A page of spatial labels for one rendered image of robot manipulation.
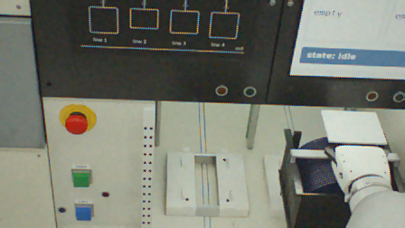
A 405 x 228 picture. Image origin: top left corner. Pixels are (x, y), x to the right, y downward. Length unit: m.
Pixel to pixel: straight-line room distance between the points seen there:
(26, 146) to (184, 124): 0.78
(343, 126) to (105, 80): 0.52
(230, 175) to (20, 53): 0.80
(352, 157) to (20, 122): 0.63
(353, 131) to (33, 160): 0.64
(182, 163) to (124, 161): 0.49
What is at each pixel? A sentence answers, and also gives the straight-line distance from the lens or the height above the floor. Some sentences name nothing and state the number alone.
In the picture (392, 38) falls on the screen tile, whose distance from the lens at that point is 1.11.
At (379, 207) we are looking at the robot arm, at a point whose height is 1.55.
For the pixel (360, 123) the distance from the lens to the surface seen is 1.37.
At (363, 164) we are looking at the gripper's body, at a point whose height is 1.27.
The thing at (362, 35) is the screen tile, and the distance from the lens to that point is 1.09.
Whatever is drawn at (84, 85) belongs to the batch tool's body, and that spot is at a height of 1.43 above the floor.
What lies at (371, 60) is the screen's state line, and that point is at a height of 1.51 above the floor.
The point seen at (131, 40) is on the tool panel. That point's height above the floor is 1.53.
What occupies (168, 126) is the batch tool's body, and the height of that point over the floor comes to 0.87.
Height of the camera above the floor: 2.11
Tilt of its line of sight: 40 degrees down
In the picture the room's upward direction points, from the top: 5 degrees clockwise
